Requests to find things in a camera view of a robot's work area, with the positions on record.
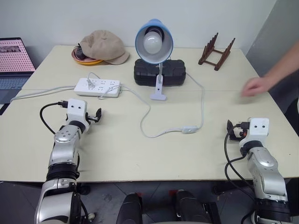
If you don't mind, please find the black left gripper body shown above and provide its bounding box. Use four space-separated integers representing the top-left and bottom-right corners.
85 112 98 123

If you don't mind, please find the orange plastic plate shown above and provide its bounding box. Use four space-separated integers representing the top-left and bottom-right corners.
73 58 104 65

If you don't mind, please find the pink plastic plate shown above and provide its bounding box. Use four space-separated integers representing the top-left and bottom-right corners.
71 49 100 63

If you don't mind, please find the white lamp cord with switch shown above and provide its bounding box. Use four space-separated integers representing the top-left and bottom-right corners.
86 71 206 139

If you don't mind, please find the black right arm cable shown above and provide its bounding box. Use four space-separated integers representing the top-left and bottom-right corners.
224 121 260 202

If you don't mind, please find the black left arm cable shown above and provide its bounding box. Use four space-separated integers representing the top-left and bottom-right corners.
39 100 69 135

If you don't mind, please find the black plastic case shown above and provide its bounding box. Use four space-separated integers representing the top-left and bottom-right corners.
133 58 187 87

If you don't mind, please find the grey laptop with pink screen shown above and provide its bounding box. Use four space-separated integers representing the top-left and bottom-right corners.
0 37 37 105

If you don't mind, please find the person's bare hand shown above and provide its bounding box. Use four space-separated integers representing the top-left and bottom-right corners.
240 77 270 98

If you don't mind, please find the white light bulb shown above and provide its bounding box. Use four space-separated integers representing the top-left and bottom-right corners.
142 31 164 54

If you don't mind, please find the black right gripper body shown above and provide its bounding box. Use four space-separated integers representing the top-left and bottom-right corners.
229 121 249 141

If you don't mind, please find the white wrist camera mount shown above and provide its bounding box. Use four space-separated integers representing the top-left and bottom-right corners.
247 117 270 141
65 98 88 122

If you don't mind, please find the beige cloth cap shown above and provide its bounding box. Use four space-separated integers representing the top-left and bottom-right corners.
78 29 130 65

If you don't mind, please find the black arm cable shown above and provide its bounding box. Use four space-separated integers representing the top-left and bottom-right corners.
224 121 260 202
39 100 69 135

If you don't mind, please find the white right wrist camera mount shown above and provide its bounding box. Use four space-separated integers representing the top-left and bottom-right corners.
247 117 270 141

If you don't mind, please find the black table caster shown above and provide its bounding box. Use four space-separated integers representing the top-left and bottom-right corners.
76 182 91 196

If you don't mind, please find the blue desk lamp white clamp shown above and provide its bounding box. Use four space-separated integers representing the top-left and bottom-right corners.
134 18 174 101

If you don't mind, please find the white power strip cord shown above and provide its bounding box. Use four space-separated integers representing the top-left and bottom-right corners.
9 85 77 102

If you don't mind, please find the brown wooden dish rack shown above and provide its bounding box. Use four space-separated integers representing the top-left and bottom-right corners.
198 32 235 71

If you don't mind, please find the white power strip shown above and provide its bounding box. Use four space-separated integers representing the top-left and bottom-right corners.
73 77 122 98

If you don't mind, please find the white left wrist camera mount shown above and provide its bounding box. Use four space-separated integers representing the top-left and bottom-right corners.
65 98 88 122

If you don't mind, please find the dark rounded shape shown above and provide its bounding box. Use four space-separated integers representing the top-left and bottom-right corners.
115 193 144 224
175 189 212 224

